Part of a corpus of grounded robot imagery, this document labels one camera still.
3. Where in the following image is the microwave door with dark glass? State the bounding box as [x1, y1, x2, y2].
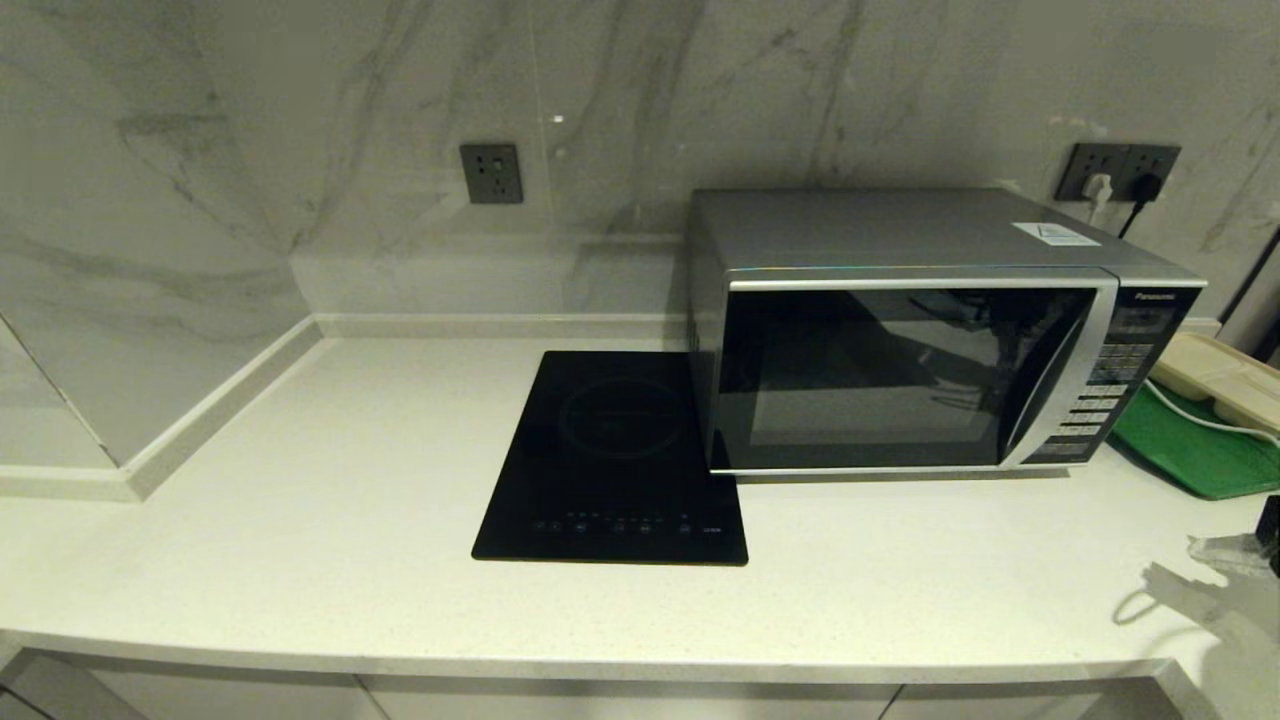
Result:
[710, 268, 1119, 474]

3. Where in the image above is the white paper sheet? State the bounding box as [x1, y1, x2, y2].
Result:
[1012, 222, 1102, 248]

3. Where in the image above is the silver microwave oven body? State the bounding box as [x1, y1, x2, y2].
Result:
[686, 189, 1208, 474]

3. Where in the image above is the green plastic tray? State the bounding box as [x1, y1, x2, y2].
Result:
[1112, 385, 1280, 501]

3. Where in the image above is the beige power strip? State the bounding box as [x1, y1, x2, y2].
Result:
[1148, 332, 1280, 438]

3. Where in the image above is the beige cabinet door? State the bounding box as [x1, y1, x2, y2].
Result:
[360, 676, 901, 720]
[880, 680, 1216, 720]

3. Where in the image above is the black induction cooktop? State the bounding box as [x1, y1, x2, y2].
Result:
[472, 350, 749, 567]

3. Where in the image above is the grey double wall outlet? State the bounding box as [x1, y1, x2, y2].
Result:
[1055, 143, 1182, 203]

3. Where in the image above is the grey single wall outlet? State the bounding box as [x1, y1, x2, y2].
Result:
[460, 144, 525, 205]

